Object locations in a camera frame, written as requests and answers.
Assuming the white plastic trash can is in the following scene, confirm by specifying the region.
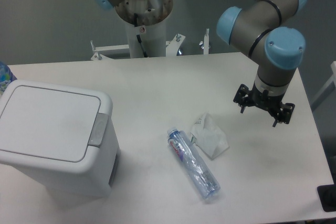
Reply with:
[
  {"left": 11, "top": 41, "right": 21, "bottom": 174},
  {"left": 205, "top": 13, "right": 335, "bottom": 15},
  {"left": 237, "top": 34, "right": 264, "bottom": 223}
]
[{"left": 1, "top": 80, "right": 120, "bottom": 197}]

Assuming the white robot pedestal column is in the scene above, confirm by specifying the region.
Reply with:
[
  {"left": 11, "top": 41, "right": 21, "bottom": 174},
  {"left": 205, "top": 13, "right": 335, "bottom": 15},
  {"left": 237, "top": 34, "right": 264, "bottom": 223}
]
[{"left": 115, "top": 0, "right": 174, "bottom": 59}]

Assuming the white frame at right edge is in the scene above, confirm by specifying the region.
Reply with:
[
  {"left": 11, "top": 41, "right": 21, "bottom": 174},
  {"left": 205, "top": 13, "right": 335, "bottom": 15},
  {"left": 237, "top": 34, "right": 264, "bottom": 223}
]
[{"left": 311, "top": 61, "right": 335, "bottom": 111}]

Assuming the black cable on pedestal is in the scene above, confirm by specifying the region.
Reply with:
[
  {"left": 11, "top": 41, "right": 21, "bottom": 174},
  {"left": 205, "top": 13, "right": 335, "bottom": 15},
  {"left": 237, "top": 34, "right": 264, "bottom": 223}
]
[{"left": 133, "top": 13, "right": 148, "bottom": 58}]

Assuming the blue green bottle at edge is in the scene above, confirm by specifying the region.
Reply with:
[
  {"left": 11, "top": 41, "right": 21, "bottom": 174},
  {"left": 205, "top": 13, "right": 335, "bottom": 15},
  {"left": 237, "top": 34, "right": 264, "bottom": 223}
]
[{"left": 0, "top": 62, "right": 17, "bottom": 95}]

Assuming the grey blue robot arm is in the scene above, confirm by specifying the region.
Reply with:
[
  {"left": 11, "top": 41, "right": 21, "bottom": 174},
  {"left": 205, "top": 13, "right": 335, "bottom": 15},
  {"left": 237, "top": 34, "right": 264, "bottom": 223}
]
[{"left": 95, "top": 0, "right": 307, "bottom": 124}]

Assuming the black clamp at table edge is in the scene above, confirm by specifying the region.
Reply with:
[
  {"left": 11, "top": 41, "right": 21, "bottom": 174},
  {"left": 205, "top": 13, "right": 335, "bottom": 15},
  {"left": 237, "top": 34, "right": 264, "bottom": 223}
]
[{"left": 317, "top": 184, "right": 335, "bottom": 212}]

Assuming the clear plastic water bottle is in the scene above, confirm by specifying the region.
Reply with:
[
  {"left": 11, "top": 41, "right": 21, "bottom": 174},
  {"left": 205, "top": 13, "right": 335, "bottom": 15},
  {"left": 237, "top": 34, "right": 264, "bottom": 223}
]
[{"left": 167, "top": 127, "right": 221, "bottom": 199}]

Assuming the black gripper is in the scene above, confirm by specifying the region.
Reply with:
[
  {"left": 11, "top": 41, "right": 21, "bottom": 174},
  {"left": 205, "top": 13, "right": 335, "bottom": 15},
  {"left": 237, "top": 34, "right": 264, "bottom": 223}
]
[{"left": 233, "top": 84, "right": 295, "bottom": 127}]

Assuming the white metal base frame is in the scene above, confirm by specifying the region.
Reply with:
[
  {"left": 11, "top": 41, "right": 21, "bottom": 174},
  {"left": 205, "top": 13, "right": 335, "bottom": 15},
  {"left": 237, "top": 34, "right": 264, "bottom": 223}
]
[{"left": 90, "top": 28, "right": 212, "bottom": 61}]

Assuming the white trash can lid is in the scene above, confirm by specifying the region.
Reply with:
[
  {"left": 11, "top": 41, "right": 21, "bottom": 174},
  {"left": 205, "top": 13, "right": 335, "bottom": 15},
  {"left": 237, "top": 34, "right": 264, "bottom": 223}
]
[{"left": 1, "top": 86, "right": 100, "bottom": 163}]

